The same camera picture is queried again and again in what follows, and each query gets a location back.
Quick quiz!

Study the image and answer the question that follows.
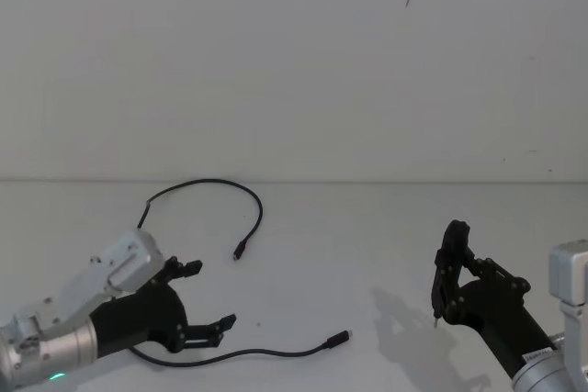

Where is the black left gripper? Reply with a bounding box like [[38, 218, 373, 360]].
[[89, 255, 238, 359]]

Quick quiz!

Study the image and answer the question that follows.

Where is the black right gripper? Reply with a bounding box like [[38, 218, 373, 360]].
[[430, 219, 552, 377]]

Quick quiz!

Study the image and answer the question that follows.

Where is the white table cloth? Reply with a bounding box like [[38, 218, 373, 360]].
[[0, 179, 588, 392]]

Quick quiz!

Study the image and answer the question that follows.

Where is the thin black cable with plugs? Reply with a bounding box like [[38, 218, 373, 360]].
[[130, 178, 353, 368]]

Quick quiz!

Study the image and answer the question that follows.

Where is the plain pale wall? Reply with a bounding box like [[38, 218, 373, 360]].
[[0, 0, 588, 183]]

